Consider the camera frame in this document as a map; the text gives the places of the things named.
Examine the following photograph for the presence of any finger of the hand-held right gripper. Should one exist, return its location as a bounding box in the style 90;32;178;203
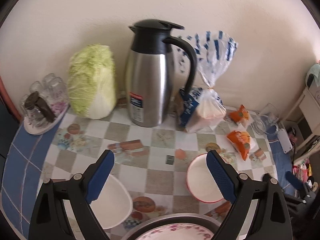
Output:
286;171;307;192

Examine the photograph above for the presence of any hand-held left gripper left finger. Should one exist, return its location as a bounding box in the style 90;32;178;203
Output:
29;149;115;240

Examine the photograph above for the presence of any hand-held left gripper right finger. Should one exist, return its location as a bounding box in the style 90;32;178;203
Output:
206;150;293;240

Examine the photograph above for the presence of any strawberry print bowl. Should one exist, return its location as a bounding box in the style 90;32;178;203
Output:
186;154;240;203

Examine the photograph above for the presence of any square white plate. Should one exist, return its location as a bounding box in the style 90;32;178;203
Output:
89;174;133;230

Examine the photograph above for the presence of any round pink floral plate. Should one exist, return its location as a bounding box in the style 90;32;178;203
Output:
135;224;215;240

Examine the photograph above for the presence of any colourful clutter pile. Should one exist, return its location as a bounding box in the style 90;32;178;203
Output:
294;158;316;180

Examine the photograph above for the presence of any orange snack packet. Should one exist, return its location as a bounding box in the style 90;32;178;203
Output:
226;130;257;161
229;104;250;125

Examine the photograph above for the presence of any white power strip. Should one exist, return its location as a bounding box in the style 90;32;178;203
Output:
276;127;293;153

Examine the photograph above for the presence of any clear glass mug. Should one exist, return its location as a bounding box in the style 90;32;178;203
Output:
252;102;280;135

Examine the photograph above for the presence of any bagged sliced bread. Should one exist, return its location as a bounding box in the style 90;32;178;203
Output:
175;31;238;133

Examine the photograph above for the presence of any cream wooden shelf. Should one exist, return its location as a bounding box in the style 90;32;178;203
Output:
285;87;320;150

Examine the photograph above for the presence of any floral oval tray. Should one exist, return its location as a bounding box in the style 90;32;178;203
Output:
23;102;70;136

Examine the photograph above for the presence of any napa cabbage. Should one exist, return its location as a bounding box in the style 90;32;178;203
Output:
67;44;117;120

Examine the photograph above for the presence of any glass teapot with dark lid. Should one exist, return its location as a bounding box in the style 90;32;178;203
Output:
24;92;57;128

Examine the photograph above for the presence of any clear drinking glass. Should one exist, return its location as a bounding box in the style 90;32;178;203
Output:
29;81;44;98
42;73;57;85
49;80;68;105
19;94;30;117

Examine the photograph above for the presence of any steel thermos jug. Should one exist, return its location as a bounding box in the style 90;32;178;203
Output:
125;19;198;128

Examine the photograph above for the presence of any teal cloth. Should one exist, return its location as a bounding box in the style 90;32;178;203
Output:
306;64;320;88

